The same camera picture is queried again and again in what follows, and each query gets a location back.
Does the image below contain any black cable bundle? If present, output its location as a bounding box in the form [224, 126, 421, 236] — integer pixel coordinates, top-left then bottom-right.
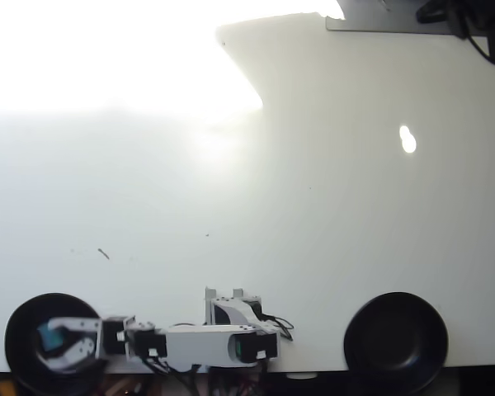
[415, 0, 469, 40]

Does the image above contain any black round bowl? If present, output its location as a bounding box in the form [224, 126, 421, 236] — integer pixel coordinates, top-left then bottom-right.
[342, 291, 450, 395]
[4, 292, 111, 396]

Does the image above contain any blue foam cube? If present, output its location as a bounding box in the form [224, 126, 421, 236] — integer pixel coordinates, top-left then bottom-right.
[39, 323, 65, 352]

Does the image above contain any thin black cable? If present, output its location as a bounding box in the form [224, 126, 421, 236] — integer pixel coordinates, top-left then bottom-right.
[464, 32, 493, 62]

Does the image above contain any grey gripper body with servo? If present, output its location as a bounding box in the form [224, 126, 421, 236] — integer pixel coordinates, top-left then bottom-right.
[94, 315, 135, 362]

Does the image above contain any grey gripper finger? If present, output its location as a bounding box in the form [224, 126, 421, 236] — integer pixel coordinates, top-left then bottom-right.
[49, 336, 98, 372]
[47, 316, 104, 333]

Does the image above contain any black servo cable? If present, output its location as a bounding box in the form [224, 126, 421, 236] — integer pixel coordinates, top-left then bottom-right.
[266, 314, 295, 342]
[142, 357, 201, 375]

